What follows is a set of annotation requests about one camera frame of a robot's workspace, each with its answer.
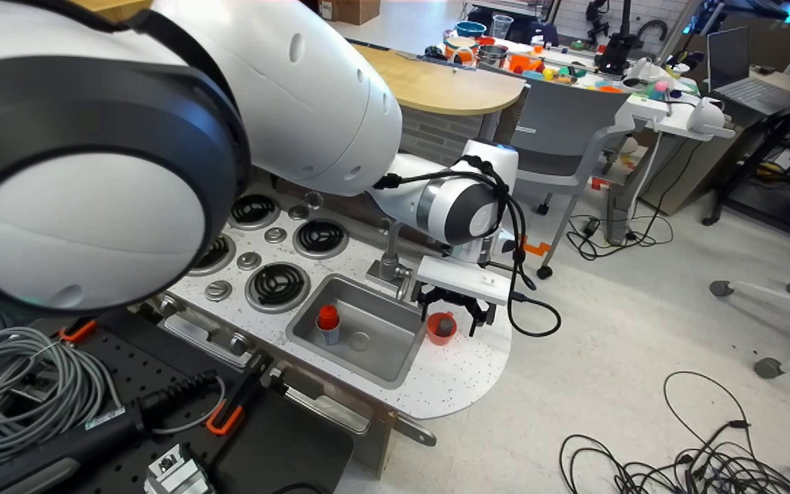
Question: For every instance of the clear plastic cup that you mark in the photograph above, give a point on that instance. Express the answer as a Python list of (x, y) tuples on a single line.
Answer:
[(502, 27)]

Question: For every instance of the orange cup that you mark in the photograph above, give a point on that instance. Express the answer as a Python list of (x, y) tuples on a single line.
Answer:
[(432, 333)]

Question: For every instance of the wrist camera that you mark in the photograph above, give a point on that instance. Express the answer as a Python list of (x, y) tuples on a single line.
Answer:
[(460, 280)]

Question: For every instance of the grey chair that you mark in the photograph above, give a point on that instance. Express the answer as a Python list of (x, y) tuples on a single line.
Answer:
[(559, 130)]

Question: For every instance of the laptop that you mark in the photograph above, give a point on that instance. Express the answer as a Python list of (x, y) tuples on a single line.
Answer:
[(745, 82)]

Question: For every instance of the round wooden table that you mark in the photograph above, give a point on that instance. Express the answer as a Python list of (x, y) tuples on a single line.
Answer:
[(436, 86)]

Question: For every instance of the orange and white mug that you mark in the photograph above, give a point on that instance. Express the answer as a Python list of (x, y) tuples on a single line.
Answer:
[(460, 51)]

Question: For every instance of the blue bowl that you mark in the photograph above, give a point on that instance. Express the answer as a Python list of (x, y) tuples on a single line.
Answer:
[(470, 29)]

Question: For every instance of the toy kitchen tap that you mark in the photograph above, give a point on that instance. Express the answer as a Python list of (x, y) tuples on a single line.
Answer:
[(389, 264)]

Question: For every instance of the camera on mount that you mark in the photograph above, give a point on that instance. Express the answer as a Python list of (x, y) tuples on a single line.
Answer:
[(618, 48)]

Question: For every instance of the small bottle with red cap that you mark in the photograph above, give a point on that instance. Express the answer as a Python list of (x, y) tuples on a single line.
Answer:
[(328, 322)]

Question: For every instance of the toy stove burner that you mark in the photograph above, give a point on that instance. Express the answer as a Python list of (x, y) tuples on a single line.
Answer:
[(254, 209), (277, 285), (215, 255), (320, 237)]

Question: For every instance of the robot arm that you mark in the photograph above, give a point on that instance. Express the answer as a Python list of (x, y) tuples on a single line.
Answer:
[(313, 82)]

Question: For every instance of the orange and black clamp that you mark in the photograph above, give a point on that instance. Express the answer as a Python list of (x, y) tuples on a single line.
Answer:
[(237, 401), (78, 331)]

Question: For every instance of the white cluttered table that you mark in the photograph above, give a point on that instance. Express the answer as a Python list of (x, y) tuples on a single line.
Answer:
[(669, 123)]

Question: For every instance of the cardboard box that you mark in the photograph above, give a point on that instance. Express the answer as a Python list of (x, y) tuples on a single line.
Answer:
[(354, 10)]

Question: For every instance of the silver stove knob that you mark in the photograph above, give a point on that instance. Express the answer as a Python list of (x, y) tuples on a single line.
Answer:
[(298, 212), (249, 261), (218, 291), (275, 235)]

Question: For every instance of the metal pot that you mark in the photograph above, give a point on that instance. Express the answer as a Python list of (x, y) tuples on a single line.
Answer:
[(492, 56)]

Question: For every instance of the silver metal block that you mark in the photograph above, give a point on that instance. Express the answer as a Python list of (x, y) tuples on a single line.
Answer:
[(175, 473)]

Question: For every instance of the toy kitchen sink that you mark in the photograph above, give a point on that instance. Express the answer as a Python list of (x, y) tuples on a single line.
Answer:
[(374, 336)]

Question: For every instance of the toy kitchen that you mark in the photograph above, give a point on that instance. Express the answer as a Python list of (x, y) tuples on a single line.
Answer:
[(367, 357)]

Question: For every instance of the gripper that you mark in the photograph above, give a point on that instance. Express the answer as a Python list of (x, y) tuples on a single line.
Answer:
[(455, 299)]

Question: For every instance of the small grey object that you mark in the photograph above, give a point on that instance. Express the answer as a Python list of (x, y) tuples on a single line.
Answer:
[(444, 328)]

